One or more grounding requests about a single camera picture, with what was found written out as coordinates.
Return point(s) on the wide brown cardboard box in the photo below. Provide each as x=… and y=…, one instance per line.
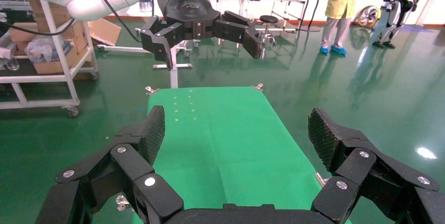
x=55, y=66

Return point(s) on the large green table cloth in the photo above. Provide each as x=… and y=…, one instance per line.
x=229, y=139

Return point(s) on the white wheeled shelf cart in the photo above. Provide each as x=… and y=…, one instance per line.
x=62, y=59

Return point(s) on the white floor frame bar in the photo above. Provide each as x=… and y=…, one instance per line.
x=121, y=48

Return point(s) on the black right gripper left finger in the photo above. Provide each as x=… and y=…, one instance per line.
x=153, y=135

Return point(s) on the clear plastic bottle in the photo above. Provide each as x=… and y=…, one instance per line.
x=13, y=64

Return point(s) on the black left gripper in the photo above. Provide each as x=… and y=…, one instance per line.
x=187, y=10

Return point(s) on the white black humanoid robot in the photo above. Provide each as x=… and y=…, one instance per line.
x=403, y=3

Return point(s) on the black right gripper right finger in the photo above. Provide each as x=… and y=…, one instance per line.
x=321, y=135

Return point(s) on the black round stool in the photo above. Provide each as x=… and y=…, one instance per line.
x=268, y=19

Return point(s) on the flat brown cardboard box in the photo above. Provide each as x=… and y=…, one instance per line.
x=22, y=34

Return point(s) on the grey metal bucket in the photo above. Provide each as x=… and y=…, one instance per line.
x=146, y=6

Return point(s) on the tall brown cardboard box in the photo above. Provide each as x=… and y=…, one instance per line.
x=52, y=15

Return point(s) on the white metal stand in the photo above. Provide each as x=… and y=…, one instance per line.
x=174, y=73

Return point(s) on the narrow brown cardboard box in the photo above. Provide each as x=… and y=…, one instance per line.
x=80, y=38

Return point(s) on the blue shoe cover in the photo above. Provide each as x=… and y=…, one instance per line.
x=324, y=51
x=338, y=50

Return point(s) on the loose cardboard sheet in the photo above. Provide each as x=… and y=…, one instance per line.
x=106, y=31

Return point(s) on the yellow round floor fan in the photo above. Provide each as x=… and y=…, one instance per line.
x=368, y=16

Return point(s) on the clear plastic bag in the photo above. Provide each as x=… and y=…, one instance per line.
x=45, y=50

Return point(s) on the black hooked floor stand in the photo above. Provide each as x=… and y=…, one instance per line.
x=310, y=28

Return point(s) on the silver binder clip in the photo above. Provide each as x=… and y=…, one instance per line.
x=152, y=90
x=321, y=179
x=258, y=87
x=122, y=203

